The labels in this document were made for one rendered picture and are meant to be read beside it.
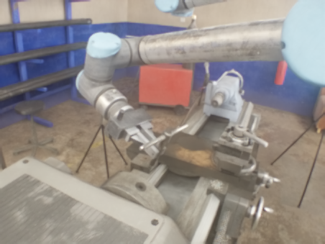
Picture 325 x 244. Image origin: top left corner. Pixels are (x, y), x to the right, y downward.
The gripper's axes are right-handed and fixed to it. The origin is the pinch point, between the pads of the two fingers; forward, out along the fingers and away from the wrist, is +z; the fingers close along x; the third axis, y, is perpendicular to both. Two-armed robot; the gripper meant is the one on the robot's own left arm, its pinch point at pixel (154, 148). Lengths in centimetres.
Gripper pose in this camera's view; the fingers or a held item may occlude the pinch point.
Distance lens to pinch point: 66.4
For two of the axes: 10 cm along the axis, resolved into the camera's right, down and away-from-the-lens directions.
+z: 6.8, 6.3, -3.7
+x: 6.2, -2.3, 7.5
